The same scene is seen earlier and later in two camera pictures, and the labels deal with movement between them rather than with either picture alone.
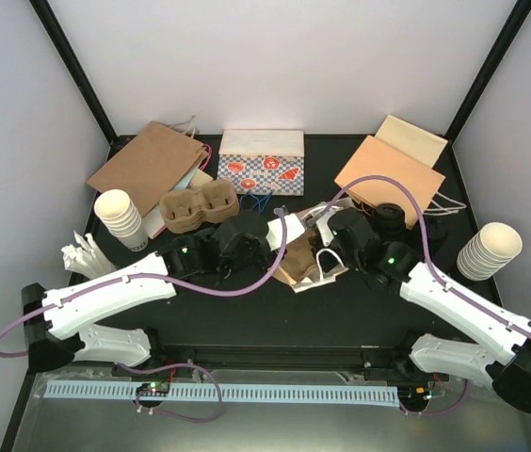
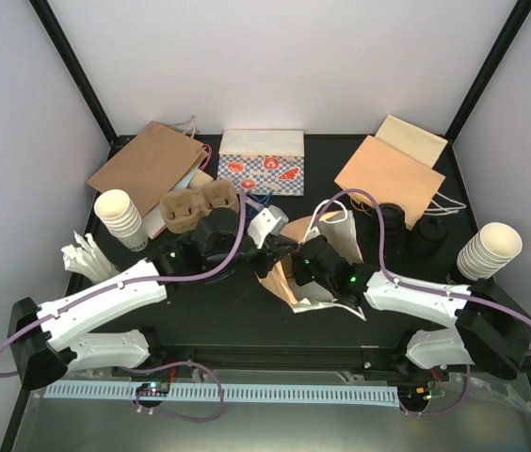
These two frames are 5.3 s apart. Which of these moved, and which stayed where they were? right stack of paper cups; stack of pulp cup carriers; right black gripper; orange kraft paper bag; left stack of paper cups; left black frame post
Moved: orange kraft paper bag; right black gripper
Stayed: left stack of paper cups; stack of pulp cup carriers; right stack of paper cups; left black frame post
